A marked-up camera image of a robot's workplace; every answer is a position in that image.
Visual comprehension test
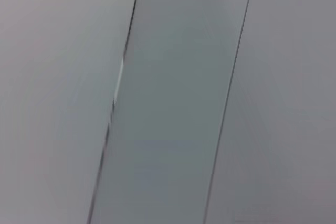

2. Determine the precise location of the grey partition panel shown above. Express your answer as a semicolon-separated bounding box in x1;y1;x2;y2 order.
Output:
89;0;255;224
0;0;142;224
204;0;336;224

